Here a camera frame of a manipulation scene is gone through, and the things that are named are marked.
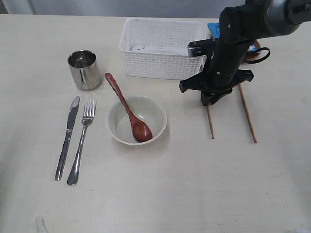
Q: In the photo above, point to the white curtain backdrop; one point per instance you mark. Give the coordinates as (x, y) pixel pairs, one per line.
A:
(121, 8)

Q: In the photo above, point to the grey speckled ceramic bowl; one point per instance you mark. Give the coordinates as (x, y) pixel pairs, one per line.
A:
(146, 109)

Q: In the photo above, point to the brown wooden handled utensil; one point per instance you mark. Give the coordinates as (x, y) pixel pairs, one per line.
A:
(140, 130)

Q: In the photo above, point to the brown wooden chopstick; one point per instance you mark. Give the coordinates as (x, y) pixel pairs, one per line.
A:
(248, 117)
(210, 122)

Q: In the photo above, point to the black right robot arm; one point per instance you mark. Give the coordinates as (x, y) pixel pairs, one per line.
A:
(240, 27)

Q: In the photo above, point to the silver metal fork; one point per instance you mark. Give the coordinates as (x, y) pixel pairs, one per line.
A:
(87, 119)

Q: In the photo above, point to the silver metal table knife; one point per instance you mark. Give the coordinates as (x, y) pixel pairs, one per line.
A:
(70, 125)

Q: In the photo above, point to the blue chips bag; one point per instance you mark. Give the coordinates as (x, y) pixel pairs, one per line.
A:
(215, 33)

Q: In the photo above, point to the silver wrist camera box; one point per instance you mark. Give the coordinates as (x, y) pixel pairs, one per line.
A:
(201, 47)

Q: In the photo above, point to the brown round plate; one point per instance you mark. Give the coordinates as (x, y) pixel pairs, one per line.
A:
(252, 54)

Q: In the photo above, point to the shiny steel cup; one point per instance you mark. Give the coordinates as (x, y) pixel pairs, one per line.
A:
(84, 69)

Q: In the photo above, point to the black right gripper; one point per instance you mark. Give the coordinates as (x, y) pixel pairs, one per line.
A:
(221, 71)

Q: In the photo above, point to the white perforated plastic basket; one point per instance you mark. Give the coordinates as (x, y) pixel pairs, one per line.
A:
(158, 48)

